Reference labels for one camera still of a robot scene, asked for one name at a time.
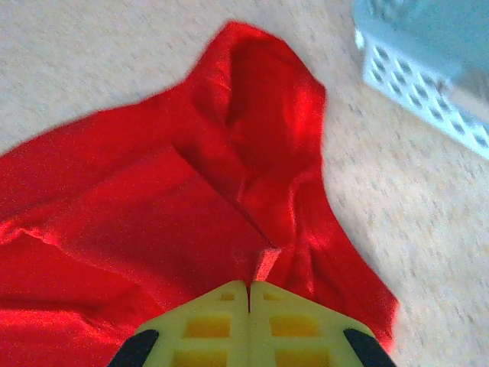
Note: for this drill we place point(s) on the white perforated plastic basket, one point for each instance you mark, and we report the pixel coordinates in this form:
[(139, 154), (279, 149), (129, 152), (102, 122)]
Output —
[(428, 57)]

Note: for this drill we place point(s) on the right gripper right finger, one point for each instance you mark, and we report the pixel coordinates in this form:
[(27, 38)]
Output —
[(298, 336)]

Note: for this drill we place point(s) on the red t-shirt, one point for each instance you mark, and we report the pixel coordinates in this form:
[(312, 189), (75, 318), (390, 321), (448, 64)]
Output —
[(153, 210)]

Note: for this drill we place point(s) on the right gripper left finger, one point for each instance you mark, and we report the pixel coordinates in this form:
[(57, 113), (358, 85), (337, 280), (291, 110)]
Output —
[(198, 336)]

